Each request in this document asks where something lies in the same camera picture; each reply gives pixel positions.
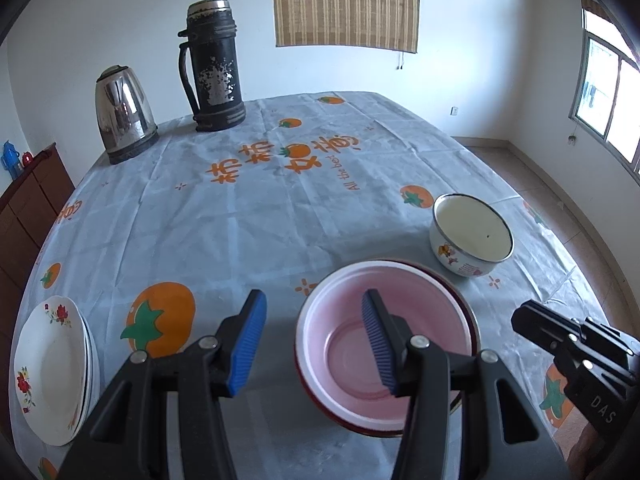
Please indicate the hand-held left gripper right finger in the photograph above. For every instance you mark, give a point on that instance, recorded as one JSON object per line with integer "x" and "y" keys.
{"x": 380, "y": 345}

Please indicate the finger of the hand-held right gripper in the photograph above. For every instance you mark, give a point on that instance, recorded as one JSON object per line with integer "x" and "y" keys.
{"x": 540, "y": 325}

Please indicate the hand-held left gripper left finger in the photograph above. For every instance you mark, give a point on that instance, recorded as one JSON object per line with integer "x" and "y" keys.
{"x": 245, "y": 345}

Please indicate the pink-lined red-rimmed bowl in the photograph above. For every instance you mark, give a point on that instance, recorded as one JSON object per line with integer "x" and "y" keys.
{"x": 475, "y": 335}

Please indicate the white enamel bowl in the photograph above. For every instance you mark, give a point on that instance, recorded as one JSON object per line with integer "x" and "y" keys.
{"x": 470, "y": 230}

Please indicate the small white blue-rimmed plate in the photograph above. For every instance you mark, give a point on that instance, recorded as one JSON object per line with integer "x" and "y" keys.
{"x": 94, "y": 360}

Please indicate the white plate with red flowers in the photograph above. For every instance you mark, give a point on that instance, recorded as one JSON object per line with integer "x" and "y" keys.
{"x": 50, "y": 370}

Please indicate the brown wooden cabinet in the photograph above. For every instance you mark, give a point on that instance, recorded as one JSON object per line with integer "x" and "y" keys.
{"x": 30, "y": 210}

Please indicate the stainless steel electric kettle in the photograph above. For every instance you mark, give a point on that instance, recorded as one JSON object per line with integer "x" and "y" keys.
{"x": 125, "y": 110}

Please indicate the worn black thermos flask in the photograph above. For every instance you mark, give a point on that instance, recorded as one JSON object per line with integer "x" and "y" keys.
{"x": 215, "y": 70}

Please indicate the small red container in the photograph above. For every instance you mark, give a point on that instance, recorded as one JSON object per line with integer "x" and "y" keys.
{"x": 28, "y": 159}

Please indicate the blue thermos jug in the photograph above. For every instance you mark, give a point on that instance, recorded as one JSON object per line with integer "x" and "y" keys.
{"x": 10, "y": 160}

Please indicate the short bamboo window blind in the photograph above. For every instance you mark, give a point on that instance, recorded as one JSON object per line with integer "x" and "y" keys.
{"x": 600, "y": 20}

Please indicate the large bamboo window blind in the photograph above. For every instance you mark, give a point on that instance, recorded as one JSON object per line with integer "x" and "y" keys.
{"x": 345, "y": 5}

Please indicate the glass window with frame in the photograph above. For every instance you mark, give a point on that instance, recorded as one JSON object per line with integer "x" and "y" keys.
{"x": 600, "y": 110}

